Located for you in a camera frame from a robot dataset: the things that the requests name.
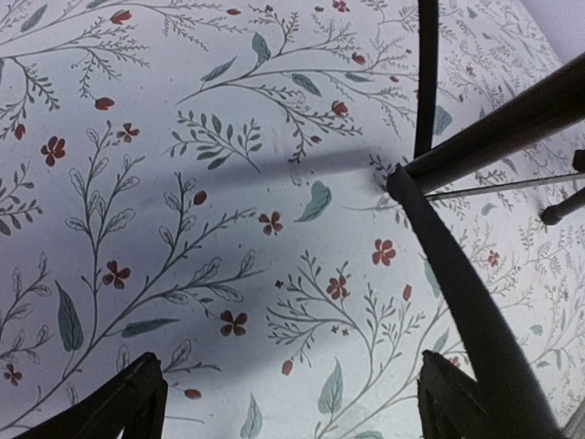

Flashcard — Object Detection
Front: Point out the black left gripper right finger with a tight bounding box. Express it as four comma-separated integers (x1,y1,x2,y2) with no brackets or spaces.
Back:
417,350,516,438

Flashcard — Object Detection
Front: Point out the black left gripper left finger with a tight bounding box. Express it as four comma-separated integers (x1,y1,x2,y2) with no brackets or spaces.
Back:
18,352,168,439

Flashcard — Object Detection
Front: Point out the black music stand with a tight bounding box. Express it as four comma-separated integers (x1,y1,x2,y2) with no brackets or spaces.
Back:
386,1,584,438

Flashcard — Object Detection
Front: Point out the floral tablecloth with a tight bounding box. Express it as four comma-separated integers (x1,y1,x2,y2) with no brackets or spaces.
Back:
0,0,585,439

